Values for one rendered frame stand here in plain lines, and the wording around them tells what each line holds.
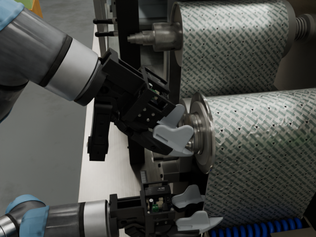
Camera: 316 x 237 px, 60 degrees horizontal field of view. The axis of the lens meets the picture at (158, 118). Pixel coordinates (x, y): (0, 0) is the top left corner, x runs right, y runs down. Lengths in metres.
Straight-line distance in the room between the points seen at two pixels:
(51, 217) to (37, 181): 1.68
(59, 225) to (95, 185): 0.37
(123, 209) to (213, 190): 0.17
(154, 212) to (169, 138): 0.15
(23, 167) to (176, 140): 2.00
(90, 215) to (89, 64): 0.28
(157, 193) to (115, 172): 0.40
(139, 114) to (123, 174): 0.52
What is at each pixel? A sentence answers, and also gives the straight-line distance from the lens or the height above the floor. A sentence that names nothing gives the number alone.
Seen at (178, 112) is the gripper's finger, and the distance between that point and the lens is 0.47.
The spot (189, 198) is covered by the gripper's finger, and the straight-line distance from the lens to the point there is 0.58.
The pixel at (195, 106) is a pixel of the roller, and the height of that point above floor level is 1.29.
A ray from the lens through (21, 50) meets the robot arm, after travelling 0.35.
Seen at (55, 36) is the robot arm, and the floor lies 1.45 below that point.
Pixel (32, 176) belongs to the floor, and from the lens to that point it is 2.27.
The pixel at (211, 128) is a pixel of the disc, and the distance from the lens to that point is 0.43.
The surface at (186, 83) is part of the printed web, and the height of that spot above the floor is 1.25.
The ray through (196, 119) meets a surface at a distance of 0.47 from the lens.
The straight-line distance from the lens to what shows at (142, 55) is 1.47.
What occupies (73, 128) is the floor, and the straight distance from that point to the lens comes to 2.58.
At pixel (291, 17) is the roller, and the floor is 1.38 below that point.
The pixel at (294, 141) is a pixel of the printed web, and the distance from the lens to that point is 0.51.
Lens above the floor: 1.57
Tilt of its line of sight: 38 degrees down
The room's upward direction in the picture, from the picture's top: straight up
